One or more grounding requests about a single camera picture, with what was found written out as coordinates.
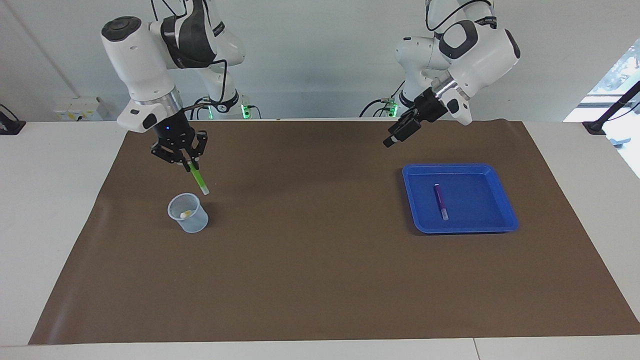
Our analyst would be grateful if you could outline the black left base cables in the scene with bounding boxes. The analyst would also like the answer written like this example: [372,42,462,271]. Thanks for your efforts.
[359,77,407,119]

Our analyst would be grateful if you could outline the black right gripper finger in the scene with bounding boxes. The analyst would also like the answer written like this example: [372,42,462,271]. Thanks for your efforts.
[151,145,185,166]
[185,131,208,173]

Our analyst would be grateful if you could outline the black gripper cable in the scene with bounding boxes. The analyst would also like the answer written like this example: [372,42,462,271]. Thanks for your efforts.
[150,0,230,121]
[425,0,496,33]

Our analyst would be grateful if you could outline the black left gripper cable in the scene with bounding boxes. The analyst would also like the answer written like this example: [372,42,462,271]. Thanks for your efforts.
[425,0,496,33]

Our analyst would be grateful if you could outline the purple marker pen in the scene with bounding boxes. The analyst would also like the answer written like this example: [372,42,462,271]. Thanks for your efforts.
[433,183,449,221]

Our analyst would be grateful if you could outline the green marker pen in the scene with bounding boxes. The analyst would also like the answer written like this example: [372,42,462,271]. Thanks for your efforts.
[188,160,211,196]

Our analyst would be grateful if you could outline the translucent plastic cup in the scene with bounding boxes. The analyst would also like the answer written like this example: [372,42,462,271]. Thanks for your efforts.
[167,192,209,234]

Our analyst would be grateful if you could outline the white wall socket box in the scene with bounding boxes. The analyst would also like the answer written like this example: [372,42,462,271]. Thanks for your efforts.
[53,97,108,122]

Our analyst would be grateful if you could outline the black right base cables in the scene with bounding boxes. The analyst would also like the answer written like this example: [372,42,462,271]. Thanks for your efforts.
[189,96,262,121]

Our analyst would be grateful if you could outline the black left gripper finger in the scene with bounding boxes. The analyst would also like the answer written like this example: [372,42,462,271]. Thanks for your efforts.
[395,109,422,135]
[383,122,420,148]

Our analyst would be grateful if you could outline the black base cables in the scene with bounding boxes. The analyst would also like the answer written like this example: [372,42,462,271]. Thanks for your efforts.
[189,96,262,121]
[359,77,407,119]

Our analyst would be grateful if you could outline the black table clamp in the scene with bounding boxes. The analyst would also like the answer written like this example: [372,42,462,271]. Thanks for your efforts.
[0,103,27,136]

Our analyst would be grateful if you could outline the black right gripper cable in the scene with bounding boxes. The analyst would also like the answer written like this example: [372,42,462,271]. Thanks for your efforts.
[150,0,230,121]

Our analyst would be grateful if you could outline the brown paper table mat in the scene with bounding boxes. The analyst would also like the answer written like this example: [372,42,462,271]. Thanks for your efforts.
[28,120,640,346]

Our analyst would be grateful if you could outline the bright window pane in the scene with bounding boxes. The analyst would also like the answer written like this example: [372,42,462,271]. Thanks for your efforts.
[564,39,640,180]

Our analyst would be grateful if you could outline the blue plastic tray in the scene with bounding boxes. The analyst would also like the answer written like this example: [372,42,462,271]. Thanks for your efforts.
[402,163,519,235]

